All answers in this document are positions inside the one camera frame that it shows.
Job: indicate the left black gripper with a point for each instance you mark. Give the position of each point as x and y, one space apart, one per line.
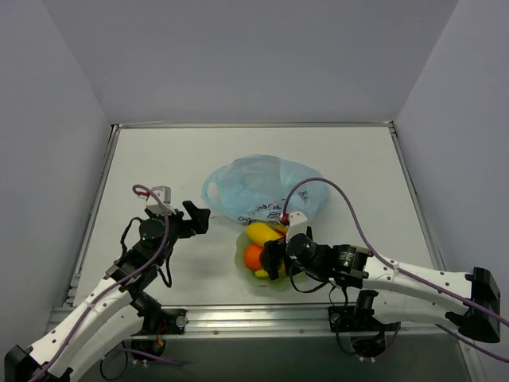
183 223

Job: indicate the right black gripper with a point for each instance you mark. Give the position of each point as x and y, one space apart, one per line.
274 255

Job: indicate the orange fake fruit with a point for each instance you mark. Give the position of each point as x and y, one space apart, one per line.
252 257

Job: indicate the yellow fake fruit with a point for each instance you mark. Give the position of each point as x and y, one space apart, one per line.
259 233

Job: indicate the light blue plastic bag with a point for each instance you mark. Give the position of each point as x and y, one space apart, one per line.
256 187

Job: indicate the yellow fake banana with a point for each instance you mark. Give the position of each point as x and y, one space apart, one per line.
261 273

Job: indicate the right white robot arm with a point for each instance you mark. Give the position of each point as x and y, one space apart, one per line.
390 291

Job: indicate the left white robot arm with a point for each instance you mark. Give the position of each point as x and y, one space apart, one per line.
116 309

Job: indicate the green scalloped bowl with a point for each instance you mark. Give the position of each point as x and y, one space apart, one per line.
281 284

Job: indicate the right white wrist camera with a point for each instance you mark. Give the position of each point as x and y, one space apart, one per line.
296 223

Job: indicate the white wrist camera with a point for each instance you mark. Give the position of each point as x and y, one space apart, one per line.
296 223
158 201

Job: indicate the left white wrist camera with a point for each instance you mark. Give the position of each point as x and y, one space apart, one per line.
158 201

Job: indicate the aluminium front rail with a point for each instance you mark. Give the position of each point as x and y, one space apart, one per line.
255 321

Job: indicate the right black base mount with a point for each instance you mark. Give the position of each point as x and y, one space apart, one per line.
359 317

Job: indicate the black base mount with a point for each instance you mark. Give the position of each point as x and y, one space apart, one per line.
167 318
359 317

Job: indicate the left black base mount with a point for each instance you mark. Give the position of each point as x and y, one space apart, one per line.
167 318

